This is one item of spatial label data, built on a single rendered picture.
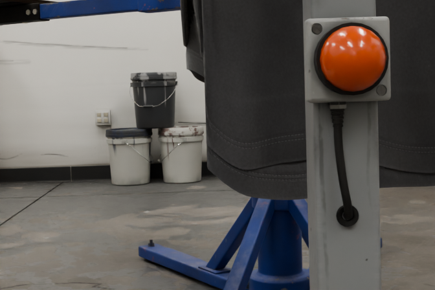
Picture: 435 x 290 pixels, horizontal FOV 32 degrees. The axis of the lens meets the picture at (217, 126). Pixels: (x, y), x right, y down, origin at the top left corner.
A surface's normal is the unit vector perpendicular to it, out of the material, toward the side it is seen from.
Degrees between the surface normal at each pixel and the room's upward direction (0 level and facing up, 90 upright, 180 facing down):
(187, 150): 93
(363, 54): 80
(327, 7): 90
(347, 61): 99
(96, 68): 90
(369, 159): 90
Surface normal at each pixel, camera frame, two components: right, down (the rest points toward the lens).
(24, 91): 0.02, 0.05
